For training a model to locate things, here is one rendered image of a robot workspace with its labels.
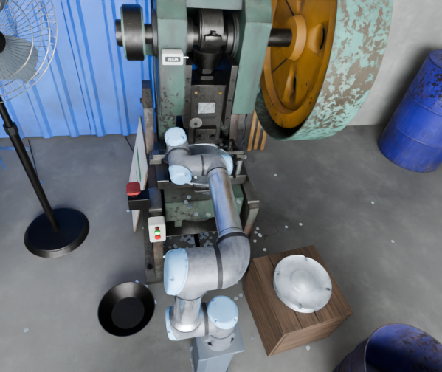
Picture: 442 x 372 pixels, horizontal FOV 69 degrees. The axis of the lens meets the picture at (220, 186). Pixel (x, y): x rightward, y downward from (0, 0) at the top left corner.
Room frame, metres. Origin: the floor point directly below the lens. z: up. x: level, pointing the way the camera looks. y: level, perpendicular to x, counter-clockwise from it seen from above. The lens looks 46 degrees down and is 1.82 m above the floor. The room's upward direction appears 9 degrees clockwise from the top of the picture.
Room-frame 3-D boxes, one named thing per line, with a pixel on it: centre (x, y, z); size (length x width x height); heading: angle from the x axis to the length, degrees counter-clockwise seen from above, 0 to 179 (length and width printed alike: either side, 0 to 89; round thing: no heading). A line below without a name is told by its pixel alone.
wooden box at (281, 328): (0.81, -0.48, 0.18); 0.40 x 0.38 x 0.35; 24
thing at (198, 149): (1.13, 0.10, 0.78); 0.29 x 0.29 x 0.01
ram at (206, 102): (1.21, 0.12, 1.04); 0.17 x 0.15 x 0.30; 18
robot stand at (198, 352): (0.48, -0.08, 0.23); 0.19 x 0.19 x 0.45; 20
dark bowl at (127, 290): (0.67, 0.40, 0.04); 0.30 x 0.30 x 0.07
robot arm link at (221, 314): (0.48, -0.07, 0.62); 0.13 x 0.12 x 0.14; 106
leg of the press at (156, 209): (1.30, 0.43, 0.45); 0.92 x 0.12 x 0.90; 18
